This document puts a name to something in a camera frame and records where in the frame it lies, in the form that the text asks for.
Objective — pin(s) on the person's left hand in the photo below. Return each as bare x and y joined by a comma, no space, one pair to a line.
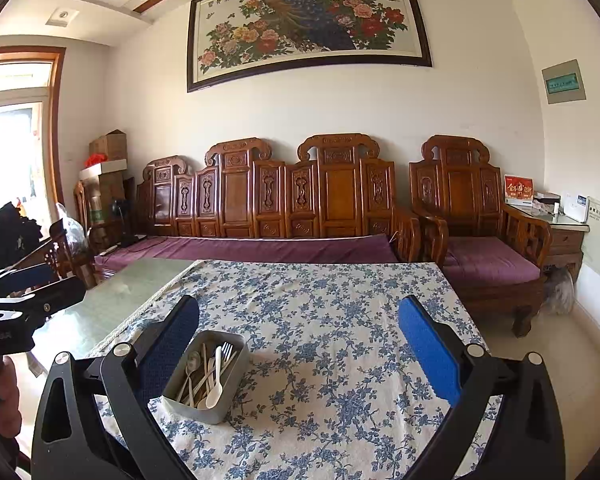
7,405

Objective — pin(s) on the red decoration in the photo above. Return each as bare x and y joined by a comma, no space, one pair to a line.
94,160

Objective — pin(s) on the red gift box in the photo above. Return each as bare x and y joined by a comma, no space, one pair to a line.
518,190

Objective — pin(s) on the wooden dining chair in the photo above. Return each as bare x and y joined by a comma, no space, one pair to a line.
82,200
75,260

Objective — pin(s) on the brown cardboard box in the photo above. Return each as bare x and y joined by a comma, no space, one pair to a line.
109,146

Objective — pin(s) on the carved wooden armchair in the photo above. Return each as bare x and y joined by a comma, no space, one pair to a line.
455,190

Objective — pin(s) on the grey wall electrical panel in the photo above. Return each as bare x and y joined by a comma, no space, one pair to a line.
563,81

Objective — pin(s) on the rectangular metal tray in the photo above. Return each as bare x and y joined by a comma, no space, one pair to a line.
180,407

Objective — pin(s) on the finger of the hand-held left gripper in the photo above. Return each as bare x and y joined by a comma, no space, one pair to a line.
45,302
30,277

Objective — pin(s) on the wooden chopstick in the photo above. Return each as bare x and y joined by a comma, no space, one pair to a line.
205,360

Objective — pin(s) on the white plastic spoon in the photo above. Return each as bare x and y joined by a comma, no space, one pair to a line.
212,401

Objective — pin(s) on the wooden side table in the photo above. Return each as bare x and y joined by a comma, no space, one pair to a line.
565,245

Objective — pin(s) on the framed peacock flower painting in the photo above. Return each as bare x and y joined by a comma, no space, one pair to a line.
310,25

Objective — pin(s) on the carved wooden sofa bench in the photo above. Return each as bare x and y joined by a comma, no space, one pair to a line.
240,190

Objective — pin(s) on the wooden door frame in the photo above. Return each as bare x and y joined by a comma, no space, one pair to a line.
57,125

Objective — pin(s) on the white ceiling vent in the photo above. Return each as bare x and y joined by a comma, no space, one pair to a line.
61,17

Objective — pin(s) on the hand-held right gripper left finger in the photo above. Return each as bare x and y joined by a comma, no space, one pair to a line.
170,340

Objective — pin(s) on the grey fluffy duster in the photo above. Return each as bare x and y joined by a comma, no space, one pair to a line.
559,292

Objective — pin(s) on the white flat carton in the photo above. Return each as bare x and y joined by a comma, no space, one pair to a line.
102,170

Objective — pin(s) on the purple armchair cushion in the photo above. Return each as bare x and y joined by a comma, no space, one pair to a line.
490,260

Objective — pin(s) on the clear plastic bag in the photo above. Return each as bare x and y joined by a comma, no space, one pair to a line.
72,230

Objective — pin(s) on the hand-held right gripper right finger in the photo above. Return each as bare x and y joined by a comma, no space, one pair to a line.
427,355

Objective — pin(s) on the blue floral tablecloth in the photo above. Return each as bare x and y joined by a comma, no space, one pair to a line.
330,320

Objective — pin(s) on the long purple sofa cushion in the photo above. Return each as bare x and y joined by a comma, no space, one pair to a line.
255,252

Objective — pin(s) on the pile of black clothes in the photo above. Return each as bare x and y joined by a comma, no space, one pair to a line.
10,232

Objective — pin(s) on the large cardboard box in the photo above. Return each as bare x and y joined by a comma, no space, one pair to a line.
105,200

